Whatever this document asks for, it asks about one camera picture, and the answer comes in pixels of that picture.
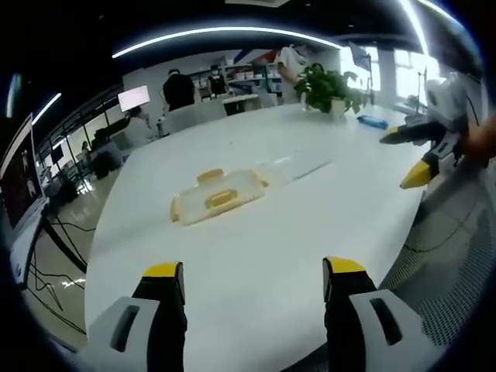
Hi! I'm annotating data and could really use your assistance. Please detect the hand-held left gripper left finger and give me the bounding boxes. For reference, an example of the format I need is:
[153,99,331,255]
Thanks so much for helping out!
[85,261,190,372]

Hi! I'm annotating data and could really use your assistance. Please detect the clear box with yellow buckles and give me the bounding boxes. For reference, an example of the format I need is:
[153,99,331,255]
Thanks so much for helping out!
[170,167,271,226]

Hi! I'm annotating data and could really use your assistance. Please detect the person's right hand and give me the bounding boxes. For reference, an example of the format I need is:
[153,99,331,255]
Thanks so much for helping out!
[461,115,496,164]

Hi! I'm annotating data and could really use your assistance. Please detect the white cabinet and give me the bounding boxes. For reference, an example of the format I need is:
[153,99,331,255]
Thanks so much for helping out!
[222,94,266,118]

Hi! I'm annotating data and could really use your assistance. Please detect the storage shelf with boxes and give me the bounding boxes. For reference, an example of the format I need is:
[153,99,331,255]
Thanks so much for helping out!
[224,61,284,97]

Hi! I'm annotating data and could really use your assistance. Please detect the bright white screen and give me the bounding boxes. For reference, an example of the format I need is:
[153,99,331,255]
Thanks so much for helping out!
[117,86,152,114]

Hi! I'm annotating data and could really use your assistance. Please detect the white monitor stand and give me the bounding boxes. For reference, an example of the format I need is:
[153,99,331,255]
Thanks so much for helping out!
[10,204,50,291]

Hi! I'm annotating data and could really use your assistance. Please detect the long ceiling light strip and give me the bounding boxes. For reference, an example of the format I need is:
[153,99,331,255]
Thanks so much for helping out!
[111,26,346,60]

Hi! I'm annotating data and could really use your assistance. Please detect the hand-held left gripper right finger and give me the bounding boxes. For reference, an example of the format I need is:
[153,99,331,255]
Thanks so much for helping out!
[322,255,432,372]

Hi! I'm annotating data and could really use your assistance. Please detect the black office chair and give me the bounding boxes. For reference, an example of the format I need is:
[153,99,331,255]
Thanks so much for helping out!
[91,139,126,180]

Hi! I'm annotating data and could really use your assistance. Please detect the blue packet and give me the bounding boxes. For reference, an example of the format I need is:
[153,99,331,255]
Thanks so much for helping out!
[355,114,390,129]

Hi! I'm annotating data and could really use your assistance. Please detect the green potted plant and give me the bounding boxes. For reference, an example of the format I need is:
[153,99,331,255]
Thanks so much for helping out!
[293,63,368,116]

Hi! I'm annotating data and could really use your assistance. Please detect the grey mesh chair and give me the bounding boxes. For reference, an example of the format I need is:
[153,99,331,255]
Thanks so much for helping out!
[377,185,495,348]

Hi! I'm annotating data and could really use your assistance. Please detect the dark computer monitor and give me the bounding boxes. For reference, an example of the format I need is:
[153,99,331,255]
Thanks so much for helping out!
[0,112,50,233]

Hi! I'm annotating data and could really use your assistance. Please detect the short ceiling light strip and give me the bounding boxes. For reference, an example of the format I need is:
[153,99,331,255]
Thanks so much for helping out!
[31,91,63,126]

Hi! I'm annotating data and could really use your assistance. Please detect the black floor cables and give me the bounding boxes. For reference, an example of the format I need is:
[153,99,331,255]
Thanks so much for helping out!
[22,211,98,338]

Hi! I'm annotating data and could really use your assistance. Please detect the clear plastic sheet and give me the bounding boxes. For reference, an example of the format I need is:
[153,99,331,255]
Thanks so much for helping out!
[255,153,336,184]

